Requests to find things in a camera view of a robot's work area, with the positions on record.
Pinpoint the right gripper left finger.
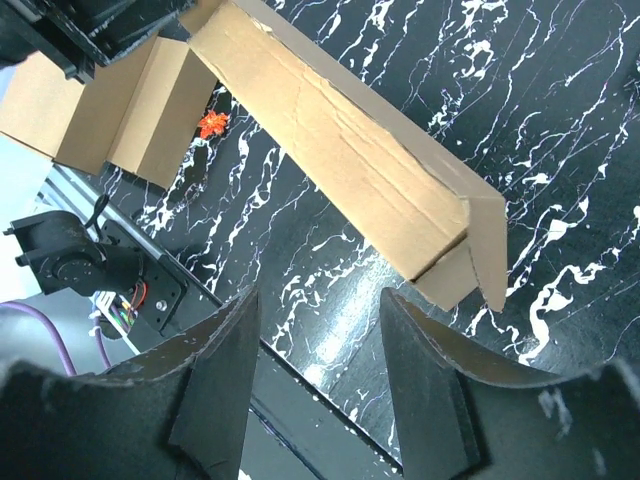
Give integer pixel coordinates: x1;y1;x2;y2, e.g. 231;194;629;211
1;288;260;479

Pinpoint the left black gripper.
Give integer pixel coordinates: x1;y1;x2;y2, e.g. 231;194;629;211
1;0;196;84

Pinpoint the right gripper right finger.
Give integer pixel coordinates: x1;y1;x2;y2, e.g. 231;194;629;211
380;288;639;479

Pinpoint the brown cardboard box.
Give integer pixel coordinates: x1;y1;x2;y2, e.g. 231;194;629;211
1;36;217;189
181;1;507;311

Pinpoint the closed brown cardboard box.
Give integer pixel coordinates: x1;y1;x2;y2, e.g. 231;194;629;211
1;36;217;189

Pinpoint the small orange toy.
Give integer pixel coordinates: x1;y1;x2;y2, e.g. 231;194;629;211
197;110;230;140

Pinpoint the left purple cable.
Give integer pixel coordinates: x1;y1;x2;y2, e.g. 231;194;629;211
0;299;114;376

